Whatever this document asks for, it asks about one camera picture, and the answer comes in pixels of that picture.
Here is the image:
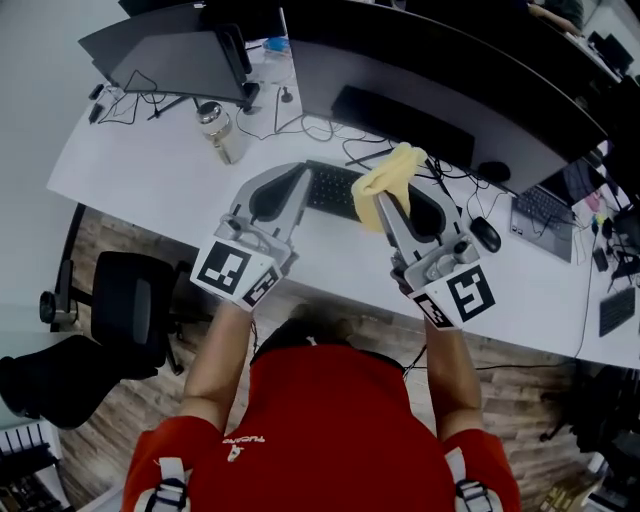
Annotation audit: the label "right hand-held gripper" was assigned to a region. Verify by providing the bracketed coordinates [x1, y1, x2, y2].
[377, 179, 496, 331]

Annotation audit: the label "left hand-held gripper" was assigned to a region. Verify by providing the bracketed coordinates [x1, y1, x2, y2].
[189, 162, 314, 312]

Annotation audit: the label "black far desk monitor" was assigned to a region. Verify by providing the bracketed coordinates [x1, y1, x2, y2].
[587, 29, 636, 76]

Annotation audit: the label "yellow cloth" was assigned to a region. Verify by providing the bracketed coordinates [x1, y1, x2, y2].
[351, 142, 429, 234]

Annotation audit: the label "small black keyboard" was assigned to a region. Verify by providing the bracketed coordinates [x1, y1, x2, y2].
[598, 285, 638, 339]

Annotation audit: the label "black monitor back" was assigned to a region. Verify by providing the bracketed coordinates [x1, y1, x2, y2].
[118, 0, 287, 41]

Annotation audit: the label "clear bottle with metal lid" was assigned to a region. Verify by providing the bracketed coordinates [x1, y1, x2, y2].
[196, 101, 247, 166]

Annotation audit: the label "person's legs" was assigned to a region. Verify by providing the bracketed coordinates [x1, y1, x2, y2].
[252, 302, 407, 374]

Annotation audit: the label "black office chair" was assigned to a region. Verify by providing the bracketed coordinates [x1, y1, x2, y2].
[539, 364, 640, 501]
[0, 249, 214, 432]

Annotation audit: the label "black tripod stand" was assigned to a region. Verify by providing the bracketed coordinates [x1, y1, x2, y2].
[592, 199, 640, 294]

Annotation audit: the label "printed cardboard box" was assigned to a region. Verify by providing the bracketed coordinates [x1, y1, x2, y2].
[539, 469, 604, 512]

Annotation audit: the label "black desk leg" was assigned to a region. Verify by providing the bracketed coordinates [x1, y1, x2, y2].
[56, 202, 87, 301]

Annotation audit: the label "black curved monitor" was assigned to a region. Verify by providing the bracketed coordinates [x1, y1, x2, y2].
[77, 3, 262, 122]
[280, 0, 624, 197]

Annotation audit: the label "black computer mouse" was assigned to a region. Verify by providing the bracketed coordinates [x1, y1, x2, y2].
[469, 215, 503, 254]

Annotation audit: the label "grey laptop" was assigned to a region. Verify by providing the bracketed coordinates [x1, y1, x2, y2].
[509, 158, 610, 264]

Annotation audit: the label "person's left forearm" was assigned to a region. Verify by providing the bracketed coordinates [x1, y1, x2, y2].
[182, 299, 251, 431]

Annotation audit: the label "white harness strap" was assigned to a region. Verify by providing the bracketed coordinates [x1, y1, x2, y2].
[149, 456, 192, 512]
[443, 447, 496, 512]

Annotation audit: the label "person's red shirt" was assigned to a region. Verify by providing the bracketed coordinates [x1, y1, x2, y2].
[122, 343, 522, 512]

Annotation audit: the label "person's right forearm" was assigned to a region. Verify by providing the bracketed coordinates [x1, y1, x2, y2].
[423, 319, 485, 441]

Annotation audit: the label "thin black looped cable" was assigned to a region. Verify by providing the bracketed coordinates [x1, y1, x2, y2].
[97, 69, 161, 126]

